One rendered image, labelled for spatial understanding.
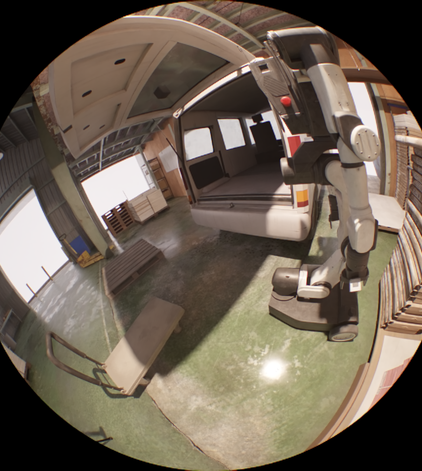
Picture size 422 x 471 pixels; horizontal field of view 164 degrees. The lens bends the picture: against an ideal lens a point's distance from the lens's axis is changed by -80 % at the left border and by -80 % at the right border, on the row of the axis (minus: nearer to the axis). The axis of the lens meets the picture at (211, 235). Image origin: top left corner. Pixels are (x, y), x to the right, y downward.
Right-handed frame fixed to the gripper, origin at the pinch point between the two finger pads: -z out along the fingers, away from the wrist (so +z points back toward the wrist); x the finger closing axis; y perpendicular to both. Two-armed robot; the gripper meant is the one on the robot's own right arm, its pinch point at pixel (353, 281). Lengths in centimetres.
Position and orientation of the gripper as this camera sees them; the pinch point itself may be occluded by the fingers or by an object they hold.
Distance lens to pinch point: 68.2
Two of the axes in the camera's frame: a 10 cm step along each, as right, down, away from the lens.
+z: -4.9, -8.0, -3.5
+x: 7.3, -1.5, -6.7
